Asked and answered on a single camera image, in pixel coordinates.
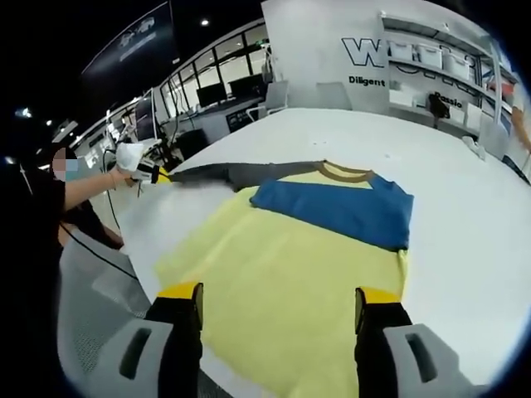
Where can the grey metal shelving unit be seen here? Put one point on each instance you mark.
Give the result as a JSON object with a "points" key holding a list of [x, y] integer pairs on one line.
{"points": [[498, 91]]}

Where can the person's dark clothing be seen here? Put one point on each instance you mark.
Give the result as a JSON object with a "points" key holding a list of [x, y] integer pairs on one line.
{"points": [[33, 215]]}

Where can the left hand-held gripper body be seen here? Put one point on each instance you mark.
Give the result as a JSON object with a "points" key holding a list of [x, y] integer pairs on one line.
{"points": [[130, 156]]}

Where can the white mesh chair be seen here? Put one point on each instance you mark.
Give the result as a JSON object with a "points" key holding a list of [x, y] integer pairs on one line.
{"points": [[103, 290]]}

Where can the dark office desk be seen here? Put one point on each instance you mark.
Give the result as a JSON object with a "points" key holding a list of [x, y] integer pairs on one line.
{"points": [[195, 141]]}

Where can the black device on shelf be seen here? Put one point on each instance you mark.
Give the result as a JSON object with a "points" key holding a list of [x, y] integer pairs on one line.
{"points": [[438, 108]]}

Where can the person's left hand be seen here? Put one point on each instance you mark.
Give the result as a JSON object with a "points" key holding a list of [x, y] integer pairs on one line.
{"points": [[121, 178]]}

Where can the white crumpled cloth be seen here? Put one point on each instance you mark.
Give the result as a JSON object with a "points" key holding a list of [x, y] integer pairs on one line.
{"points": [[474, 148]]}

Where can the hanging dark banner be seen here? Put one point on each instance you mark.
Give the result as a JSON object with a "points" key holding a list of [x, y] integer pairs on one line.
{"points": [[137, 37]]}

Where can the grey office chair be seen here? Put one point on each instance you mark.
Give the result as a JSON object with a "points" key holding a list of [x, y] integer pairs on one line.
{"points": [[276, 97]]}

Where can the white box on shelf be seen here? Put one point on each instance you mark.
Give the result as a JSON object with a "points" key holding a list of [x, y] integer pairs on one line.
{"points": [[474, 114], [402, 97]]}

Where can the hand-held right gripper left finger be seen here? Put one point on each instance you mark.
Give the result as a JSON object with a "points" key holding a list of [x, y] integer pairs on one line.
{"points": [[178, 340]]}

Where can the white storage bin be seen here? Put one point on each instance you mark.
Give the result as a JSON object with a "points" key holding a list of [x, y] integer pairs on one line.
{"points": [[427, 58], [456, 65]]}

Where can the yellow black blue garment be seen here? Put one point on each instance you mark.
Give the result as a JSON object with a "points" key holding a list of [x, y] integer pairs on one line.
{"points": [[282, 269]]}

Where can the grey chair back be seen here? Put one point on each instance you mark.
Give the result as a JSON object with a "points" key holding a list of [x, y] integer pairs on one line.
{"points": [[334, 96]]}

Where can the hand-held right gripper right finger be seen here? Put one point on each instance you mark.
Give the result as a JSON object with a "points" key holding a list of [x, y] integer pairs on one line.
{"points": [[377, 344]]}

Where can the black computer monitor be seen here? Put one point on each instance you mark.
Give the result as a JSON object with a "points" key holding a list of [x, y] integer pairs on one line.
{"points": [[211, 94], [246, 87]]}

